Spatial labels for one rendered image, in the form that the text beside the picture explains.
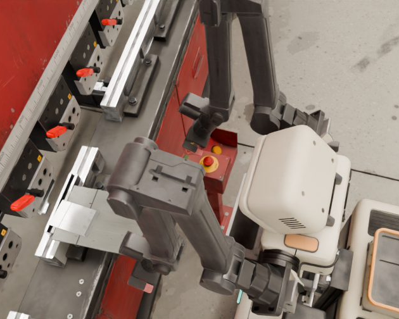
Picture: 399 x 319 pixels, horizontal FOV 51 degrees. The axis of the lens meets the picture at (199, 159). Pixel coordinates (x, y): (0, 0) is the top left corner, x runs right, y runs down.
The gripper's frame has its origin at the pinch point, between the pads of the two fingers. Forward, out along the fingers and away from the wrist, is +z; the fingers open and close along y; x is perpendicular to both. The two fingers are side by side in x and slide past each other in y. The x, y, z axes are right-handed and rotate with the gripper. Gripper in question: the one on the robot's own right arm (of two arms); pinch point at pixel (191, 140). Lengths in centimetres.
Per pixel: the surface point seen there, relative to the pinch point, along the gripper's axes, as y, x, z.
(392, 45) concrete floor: -165, 114, 54
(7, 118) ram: 30, -45, -26
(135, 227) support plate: 33.2, -5.8, 2.5
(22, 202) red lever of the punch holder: 44, -34, -17
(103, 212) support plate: 31.4, -15.8, 7.6
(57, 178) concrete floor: -12, -43, 133
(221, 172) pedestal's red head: -2.3, 17.5, 15.4
